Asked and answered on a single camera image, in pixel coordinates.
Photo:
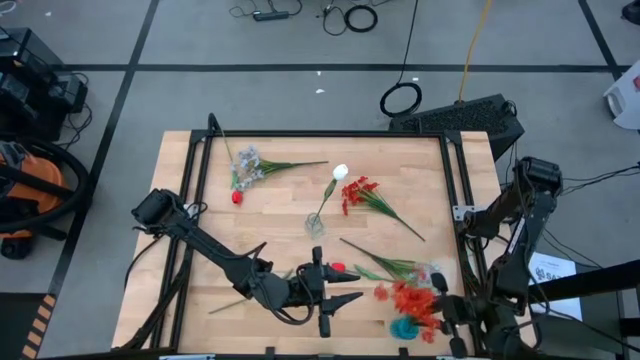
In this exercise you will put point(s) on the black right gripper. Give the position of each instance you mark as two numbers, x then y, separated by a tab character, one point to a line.
460	310

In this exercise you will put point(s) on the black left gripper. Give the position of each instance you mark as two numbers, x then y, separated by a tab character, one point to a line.
307	290

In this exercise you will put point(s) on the red blossom flower spray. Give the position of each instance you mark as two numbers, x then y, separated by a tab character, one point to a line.
412	300
355	192

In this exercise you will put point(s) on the teal glass vase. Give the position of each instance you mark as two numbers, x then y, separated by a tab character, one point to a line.
400	330

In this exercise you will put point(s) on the white blossom flower spray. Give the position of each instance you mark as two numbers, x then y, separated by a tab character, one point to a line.
395	264
248	165

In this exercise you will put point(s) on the white artificial tulip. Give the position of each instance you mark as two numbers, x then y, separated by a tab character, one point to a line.
340	171
227	306

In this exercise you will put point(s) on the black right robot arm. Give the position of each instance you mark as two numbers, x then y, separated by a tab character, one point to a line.
520	235

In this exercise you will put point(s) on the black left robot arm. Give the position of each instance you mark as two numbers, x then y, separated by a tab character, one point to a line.
210	245

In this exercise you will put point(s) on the clear glass vase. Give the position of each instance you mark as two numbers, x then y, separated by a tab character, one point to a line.
314	227

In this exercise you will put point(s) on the white printed paper sign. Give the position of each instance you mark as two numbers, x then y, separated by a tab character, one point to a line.
555	270

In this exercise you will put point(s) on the black metal beam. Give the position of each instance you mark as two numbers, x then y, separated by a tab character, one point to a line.
590	282

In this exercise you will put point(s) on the black perforated computer case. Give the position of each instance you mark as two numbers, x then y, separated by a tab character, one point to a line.
460	117

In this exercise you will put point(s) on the white plastic object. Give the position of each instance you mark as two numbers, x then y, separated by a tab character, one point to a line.
625	100

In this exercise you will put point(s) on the orange vacuum cleaner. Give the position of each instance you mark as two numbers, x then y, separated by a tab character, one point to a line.
85	180

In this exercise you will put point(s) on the black power strip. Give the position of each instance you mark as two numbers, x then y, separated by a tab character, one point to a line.
270	15

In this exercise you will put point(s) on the orange shop vacuum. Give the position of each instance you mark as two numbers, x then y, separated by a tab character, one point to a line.
35	185

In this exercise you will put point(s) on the black mat hazard striped edge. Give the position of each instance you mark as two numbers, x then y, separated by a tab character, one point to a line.
15	325

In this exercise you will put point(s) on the small black equipment box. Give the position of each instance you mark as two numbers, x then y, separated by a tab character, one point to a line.
67	92

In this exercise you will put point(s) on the large black equipment case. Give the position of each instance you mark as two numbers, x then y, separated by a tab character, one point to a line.
22	55

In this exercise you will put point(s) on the silver mounting bracket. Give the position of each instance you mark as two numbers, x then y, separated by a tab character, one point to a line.
462	211

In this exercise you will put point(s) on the black aluminium table frame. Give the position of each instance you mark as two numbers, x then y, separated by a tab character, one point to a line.
325	133

